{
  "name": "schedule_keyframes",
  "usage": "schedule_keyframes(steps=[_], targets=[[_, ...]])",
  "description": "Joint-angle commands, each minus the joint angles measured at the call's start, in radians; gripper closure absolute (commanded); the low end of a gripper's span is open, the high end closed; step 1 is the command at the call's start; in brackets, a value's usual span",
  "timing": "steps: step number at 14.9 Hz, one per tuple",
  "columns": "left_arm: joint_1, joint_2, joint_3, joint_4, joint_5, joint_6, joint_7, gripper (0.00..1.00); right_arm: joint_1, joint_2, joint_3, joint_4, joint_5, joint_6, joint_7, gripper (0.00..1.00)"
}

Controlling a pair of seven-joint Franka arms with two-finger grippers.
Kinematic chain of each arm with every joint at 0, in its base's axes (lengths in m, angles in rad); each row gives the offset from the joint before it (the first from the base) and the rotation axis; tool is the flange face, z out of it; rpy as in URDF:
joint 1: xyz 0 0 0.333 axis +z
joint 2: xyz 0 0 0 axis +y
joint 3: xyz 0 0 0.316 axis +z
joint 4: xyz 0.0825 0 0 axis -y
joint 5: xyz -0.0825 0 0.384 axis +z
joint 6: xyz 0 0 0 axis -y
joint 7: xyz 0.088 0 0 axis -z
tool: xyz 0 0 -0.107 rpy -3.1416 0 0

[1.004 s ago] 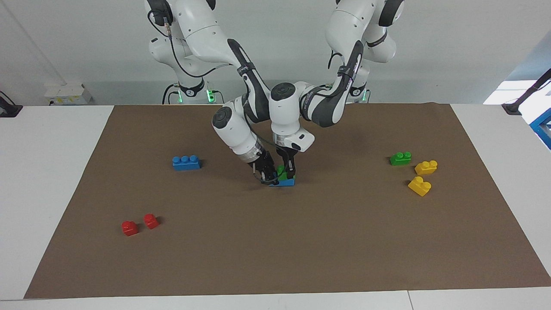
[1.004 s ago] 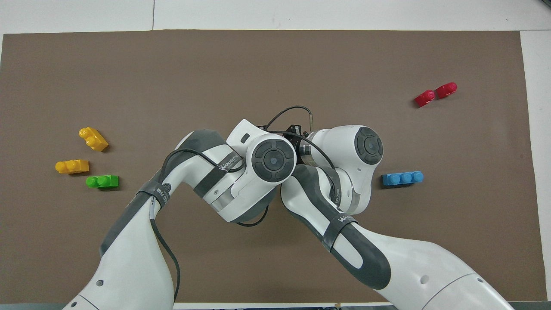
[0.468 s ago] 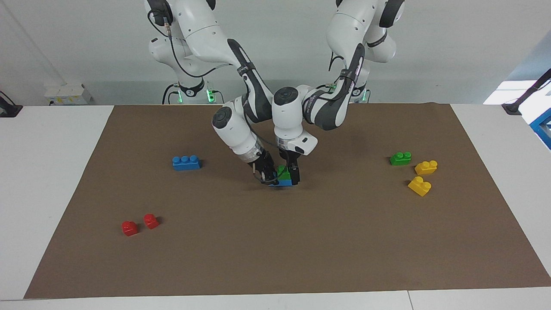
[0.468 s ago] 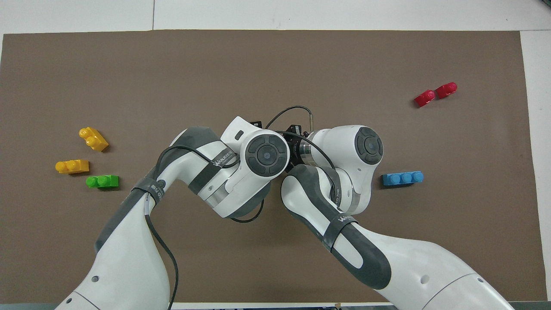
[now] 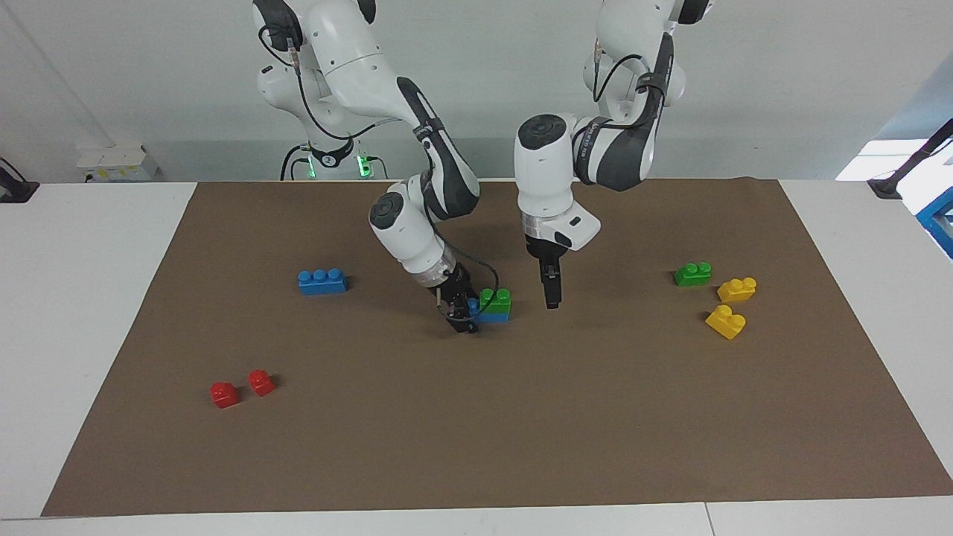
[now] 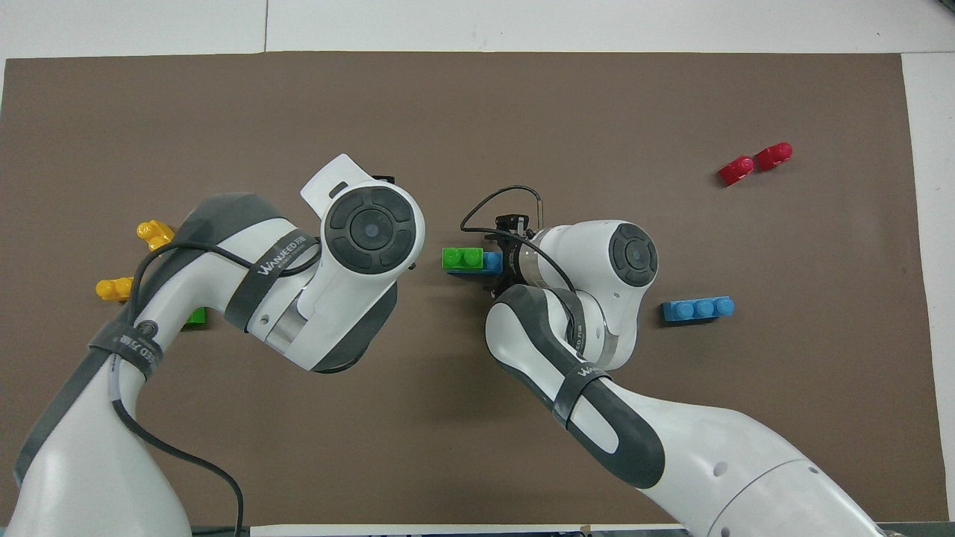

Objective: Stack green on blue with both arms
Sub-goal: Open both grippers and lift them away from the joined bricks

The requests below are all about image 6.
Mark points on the green two-stud toy brick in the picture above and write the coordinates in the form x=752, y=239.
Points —
x=196, y=317
x=462, y=258

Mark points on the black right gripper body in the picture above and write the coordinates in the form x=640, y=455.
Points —
x=509, y=257

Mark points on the brown table mat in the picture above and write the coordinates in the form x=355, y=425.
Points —
x=462, y=112

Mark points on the red single-stud toy brick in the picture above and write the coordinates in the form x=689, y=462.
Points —
x=737, y=171
x=774, y=155

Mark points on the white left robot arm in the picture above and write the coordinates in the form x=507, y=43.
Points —
x=74, y=462

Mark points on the blue three-stud toy brick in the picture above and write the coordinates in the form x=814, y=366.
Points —
x=697, y=309
x=492, y=262

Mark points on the yellow two-stud toy brick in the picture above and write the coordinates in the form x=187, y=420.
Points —
x=116, y=289
x=154, y=233

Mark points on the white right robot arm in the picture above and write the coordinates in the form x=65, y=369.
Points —
x=709, y=447

